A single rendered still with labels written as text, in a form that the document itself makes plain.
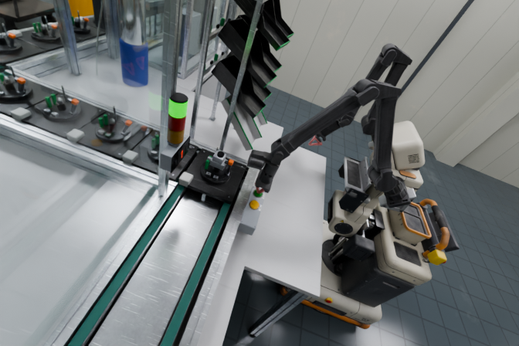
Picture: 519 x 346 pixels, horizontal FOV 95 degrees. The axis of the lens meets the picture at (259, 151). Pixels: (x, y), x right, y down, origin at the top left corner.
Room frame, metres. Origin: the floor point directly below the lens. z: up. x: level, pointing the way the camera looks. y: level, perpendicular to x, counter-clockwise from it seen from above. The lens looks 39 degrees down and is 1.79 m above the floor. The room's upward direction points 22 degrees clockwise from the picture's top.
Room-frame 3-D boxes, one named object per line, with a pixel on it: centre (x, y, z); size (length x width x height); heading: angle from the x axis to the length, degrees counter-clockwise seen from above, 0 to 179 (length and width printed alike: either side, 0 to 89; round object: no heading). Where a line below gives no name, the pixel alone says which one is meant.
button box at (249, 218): (0.65, -0.07, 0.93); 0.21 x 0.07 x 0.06; 1
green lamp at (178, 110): (0.54, 0.26, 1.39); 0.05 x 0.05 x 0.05
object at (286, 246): (0.89, -0.09, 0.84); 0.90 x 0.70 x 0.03; 0
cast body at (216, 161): (0.74, 0.16, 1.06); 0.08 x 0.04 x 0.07; 88
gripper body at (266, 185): (0.72, -0.07, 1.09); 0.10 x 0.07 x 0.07; 1
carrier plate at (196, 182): (0.74, 0.15, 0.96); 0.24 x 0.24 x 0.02; 1
